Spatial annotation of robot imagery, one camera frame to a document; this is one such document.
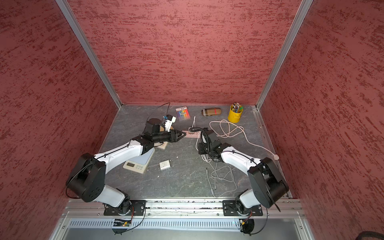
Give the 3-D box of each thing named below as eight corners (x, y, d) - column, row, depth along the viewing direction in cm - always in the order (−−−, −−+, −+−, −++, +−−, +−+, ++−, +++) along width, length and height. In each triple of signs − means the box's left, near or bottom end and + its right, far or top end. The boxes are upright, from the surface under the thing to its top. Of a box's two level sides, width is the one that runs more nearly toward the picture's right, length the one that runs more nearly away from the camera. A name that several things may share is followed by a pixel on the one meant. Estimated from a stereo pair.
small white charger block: (161, 170, 89) (160, 168, 87) (160, 164, 91) (159, 162, 89) (171, 167, 90) (170, 165, 88) (169, 161, 93) (169, 159, 90)
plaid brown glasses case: (202, 116, 116) (202, 113, 113) (201, 111, 120) (201, 108, 117) (221, 115, 117) (221, 112, 114) (219, 109, 121) (220, 107, 118)
